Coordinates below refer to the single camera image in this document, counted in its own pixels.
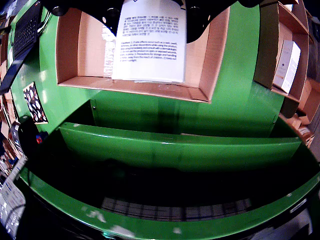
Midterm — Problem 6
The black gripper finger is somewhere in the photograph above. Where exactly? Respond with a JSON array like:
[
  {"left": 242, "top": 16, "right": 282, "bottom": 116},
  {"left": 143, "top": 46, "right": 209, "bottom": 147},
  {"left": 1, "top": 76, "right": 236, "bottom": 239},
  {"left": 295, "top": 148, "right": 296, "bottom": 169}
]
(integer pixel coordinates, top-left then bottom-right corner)
[
  {"left": 184, "top": 0, "right": 261, "bottom": 44},
  {"left": 41, "top": 0, "right": 125, "bottom": 36}
]

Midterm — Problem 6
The cow print carton box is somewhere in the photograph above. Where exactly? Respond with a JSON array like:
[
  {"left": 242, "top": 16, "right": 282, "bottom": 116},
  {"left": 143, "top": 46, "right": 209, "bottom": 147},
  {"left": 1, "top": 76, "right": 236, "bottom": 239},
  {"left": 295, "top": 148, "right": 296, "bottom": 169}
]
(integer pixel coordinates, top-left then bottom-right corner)
[{"left": 111, "top": 0, "right": 188, "bottom": 84}]

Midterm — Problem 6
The shallow cardboard tray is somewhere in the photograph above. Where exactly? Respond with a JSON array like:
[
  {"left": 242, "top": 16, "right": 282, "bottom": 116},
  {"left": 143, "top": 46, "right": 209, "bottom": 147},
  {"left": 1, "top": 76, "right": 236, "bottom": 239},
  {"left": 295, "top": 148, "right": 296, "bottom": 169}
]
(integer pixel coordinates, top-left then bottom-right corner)
[{"left": 56, "top": 6, "right": 231, "bottom": 104}]

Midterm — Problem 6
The divided cardboard box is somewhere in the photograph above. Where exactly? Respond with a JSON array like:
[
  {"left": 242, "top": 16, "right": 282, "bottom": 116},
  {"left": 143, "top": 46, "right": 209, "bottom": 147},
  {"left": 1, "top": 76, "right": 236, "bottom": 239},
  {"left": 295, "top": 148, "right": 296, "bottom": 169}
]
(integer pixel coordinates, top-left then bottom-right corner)
[{"left": 253, "top": 0, "right": 315, "bottom": 120}]

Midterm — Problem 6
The white product box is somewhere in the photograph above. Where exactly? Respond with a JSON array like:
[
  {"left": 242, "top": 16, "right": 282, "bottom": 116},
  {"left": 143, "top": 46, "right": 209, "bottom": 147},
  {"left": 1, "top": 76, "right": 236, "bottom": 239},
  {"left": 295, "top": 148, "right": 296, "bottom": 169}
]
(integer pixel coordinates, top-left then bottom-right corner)
[{"left": 272, "top": 39, "right": 302, "bottom": 95}]

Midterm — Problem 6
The black keyboard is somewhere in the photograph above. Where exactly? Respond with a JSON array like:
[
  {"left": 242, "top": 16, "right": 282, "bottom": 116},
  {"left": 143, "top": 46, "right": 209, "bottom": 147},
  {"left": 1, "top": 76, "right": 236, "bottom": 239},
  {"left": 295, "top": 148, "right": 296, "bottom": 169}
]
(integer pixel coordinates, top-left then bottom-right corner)
[{"left": 11, "top": 1, "right": 43, "bottom": 59}]

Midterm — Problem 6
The green metal shelf unit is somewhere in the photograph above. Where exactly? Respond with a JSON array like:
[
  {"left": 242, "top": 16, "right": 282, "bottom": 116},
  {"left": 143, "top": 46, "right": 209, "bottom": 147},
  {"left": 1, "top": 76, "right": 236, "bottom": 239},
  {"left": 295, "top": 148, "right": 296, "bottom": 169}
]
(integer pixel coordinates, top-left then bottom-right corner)
[{"left": 14, "top": 99, "right": 320, "bottom": 240}]

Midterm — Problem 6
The black device red mark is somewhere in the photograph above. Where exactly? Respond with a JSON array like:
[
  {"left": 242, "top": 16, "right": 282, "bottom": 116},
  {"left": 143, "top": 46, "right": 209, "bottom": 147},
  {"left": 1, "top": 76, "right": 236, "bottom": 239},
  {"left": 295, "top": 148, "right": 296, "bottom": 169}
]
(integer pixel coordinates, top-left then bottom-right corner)
[{"left": 17, "top": 114, "right": 50, "bottom": 161}]

